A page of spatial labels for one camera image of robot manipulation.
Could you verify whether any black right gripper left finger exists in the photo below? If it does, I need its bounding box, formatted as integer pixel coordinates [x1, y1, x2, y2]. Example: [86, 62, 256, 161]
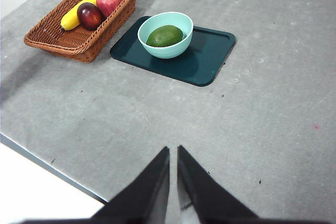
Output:
[15, 146, 171, 224]

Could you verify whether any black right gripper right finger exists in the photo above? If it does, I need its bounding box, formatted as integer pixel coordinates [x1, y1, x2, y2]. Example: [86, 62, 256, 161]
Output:
[177, 144, 336, 224]

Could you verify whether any teal ceramic bowl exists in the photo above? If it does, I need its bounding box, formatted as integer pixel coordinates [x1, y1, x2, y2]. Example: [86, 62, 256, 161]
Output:
[137, 11, 194, 59]

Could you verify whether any green avocado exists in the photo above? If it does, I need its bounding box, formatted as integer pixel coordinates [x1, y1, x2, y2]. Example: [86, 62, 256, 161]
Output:
[146, 25, 184, 48]

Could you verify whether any dark rectangular tray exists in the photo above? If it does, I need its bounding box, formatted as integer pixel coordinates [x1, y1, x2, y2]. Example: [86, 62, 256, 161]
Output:
[109, 15, 236, 87]

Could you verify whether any brown wicker basket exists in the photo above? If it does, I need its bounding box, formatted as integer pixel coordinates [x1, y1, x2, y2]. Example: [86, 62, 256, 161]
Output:
[23, 0, 141, 63]

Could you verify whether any dark red plum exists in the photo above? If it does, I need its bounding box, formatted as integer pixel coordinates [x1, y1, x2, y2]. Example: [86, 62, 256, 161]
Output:
[77, 2, 103, 30]

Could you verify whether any yellow banana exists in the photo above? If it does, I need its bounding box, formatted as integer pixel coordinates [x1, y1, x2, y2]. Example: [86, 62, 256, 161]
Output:
[60, 0, 127, 32]

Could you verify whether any red apple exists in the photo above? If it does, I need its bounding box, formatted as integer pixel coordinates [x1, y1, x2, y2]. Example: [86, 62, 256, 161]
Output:
[96, 0, 124, 18]

